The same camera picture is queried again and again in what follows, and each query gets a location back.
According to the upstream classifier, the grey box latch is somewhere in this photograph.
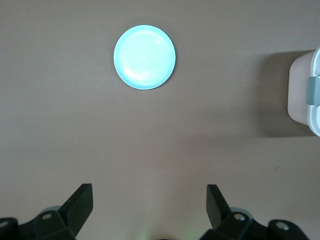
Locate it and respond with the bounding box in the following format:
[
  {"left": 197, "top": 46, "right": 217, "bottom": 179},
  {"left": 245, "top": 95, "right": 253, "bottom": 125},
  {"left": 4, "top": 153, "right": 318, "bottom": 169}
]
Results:
[{"left": 306, "top": 76, "right": 320, "bottom": 106}]

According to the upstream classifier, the white lidded storage box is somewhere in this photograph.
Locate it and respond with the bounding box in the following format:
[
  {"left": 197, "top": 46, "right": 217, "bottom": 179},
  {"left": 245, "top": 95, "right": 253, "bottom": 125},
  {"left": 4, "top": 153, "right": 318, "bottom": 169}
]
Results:
[{"left": 287, "top": 44, "right": 320, "bottom": 138}]

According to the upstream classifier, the light blue round plate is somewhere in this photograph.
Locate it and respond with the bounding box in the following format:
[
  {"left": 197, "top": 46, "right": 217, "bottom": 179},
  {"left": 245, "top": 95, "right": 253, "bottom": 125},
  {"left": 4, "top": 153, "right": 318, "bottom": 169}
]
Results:
[{"left": 113, "top": 24, "right": 177, "bottom": 91}]

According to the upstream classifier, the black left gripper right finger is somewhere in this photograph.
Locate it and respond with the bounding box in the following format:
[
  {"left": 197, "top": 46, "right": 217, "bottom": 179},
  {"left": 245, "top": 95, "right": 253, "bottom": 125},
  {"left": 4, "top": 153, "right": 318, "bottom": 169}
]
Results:
[{"left": 201, "top": 184, "right": 263, "bottom": 240}]

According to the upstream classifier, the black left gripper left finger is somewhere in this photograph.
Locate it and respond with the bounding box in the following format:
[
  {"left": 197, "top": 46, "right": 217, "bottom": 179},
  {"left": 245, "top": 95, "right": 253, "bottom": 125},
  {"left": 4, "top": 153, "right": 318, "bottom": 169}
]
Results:
[{"left": 33, "top": 183, "right": 95, "bottom": 240}]

